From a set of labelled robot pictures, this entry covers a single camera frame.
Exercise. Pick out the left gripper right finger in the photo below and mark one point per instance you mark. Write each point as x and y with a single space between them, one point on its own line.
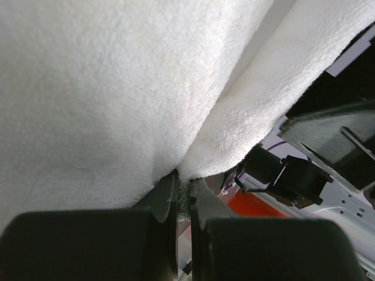
226 246

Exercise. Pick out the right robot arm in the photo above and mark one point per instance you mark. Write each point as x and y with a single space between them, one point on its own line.
352 211

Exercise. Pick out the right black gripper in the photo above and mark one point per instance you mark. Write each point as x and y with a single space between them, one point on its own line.
340 140

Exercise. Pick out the white towel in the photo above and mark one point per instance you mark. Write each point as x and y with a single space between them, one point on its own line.
102 99

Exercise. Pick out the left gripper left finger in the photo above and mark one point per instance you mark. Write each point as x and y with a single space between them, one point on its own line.
136 243

